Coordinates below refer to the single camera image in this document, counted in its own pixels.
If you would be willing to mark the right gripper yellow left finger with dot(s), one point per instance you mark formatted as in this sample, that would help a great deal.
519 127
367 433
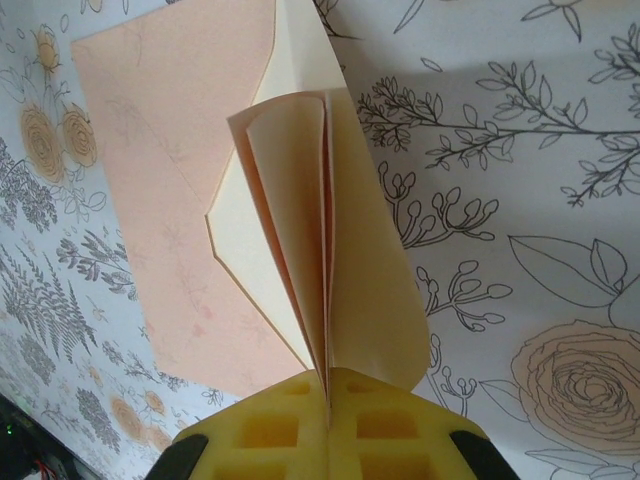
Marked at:
270 440

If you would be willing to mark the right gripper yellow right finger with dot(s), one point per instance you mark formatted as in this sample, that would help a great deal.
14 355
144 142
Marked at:
390 440

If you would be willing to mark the peach paper letter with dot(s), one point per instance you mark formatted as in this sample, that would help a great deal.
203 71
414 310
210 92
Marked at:
290 175

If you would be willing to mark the floral patterned tablecloth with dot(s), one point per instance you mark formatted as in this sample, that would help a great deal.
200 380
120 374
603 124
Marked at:
500 200

